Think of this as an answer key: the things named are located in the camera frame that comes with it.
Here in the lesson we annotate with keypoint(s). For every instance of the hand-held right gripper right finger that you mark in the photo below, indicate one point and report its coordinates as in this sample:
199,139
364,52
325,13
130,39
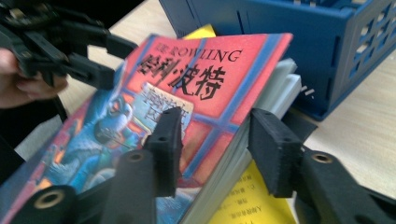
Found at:
277,155

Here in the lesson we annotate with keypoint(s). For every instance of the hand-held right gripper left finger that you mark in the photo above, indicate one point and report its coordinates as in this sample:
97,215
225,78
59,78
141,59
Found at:
165,161

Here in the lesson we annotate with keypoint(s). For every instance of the yellow book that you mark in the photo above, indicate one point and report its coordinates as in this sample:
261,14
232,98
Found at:
249,202

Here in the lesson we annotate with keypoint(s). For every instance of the red book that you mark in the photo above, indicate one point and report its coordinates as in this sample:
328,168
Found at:
211,93

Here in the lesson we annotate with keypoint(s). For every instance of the blue plastic file rack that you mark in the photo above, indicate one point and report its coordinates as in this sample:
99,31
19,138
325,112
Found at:
295,31

